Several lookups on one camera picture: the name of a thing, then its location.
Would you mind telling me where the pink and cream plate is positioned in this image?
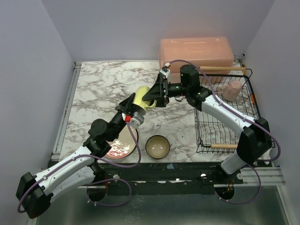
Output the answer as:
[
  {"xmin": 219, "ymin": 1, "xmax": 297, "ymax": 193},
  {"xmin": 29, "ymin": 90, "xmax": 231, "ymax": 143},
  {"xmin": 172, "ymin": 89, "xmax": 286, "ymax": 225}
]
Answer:
[{"xmin": 105, "ymin": 125, "xmax": 136, "ymax": 159}]

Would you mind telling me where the black wire dish rack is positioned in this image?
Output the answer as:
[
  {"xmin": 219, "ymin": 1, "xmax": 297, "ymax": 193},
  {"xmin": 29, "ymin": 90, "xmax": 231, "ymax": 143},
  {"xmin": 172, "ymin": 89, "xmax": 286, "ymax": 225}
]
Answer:
[{"xmin": 194, "ymin": 68, "xmax": 261, "ymax": 153}]

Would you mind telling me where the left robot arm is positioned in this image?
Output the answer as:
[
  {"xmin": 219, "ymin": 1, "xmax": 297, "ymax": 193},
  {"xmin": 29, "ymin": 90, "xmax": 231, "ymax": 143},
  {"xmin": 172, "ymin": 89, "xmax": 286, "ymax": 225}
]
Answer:
[{"xmin": 16, "ymin": 93, "xmax": 137, "ymax": 219}]

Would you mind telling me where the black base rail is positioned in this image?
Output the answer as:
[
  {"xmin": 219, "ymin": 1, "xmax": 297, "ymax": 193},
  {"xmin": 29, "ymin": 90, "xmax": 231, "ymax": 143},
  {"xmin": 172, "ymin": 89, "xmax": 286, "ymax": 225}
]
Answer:
[{"xmin": 48, "ymin": 159, "xmax": 244, "ymax": 195}]

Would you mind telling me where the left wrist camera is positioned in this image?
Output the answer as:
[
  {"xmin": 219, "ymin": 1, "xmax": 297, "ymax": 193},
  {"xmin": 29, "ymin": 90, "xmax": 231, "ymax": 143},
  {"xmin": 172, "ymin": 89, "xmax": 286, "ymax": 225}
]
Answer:
[{"xmin": 122, "ymin": 111, "xmax": 145, "ymax": 129}]

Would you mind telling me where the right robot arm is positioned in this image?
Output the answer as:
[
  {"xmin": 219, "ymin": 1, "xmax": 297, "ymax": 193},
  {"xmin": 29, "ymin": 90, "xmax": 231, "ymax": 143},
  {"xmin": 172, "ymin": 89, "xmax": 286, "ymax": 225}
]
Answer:
[{"xmin": 142, "ymin": 65, "xmax": 272, "ymax": 174}]

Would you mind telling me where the yellow-green ceramic mug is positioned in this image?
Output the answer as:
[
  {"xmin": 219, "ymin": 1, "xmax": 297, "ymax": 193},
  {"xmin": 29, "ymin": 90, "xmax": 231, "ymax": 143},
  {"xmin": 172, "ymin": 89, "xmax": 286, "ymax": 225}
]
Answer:
[{"xmin": 133, "ymin": 86, "xmax": 157, "ymax": 116}]

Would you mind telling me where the dark bowl cream inside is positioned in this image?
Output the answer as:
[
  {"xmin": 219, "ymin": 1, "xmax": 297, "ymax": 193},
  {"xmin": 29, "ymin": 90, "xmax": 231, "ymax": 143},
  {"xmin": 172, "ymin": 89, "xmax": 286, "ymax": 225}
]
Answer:
[{"xmin": 145, "ymin": 135, "xmax": 171, "ymax": 159}]

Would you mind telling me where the translucent pink storage box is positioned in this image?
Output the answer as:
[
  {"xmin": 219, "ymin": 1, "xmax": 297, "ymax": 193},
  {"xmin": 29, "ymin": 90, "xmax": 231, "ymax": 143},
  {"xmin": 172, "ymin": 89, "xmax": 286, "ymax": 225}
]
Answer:
[{"xmin": 158, "ymin": 37, "xmax": 234, "ymax": 68}]

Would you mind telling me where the pink ceramic mug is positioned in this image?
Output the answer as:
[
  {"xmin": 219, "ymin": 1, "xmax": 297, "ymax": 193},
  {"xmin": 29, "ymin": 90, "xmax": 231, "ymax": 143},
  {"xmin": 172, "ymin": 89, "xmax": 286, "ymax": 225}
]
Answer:
[{"xmin": 218, "ymin": 80, "xmax": 242, "ymax": 101}]

